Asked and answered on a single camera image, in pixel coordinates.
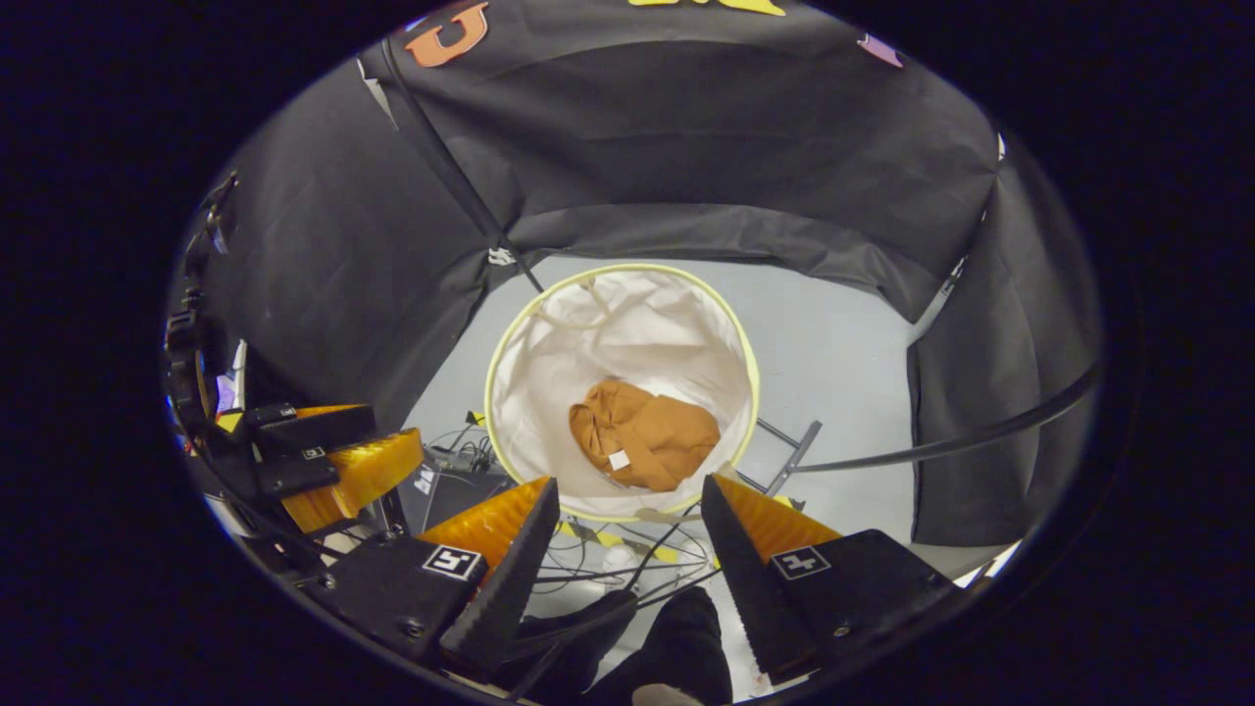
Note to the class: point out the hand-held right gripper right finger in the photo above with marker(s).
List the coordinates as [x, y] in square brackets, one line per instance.
[750, 579]

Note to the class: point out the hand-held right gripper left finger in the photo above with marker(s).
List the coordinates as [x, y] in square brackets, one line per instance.
[510, 579]

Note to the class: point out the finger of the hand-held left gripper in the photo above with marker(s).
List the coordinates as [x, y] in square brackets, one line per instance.
[363, 476]
[314, 429]

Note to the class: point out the brown jacket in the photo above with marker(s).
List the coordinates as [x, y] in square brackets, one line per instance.
[657, 436]

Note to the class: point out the white laundry hamper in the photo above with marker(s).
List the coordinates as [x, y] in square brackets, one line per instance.
[627, 333]

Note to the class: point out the black clothes rack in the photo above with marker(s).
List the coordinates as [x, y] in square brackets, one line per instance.
[461, 176]

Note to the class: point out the black box white label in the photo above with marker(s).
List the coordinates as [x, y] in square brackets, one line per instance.
[456, 490]

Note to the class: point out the yellow black striped tape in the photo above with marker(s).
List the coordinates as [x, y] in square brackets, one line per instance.
[608, 538]

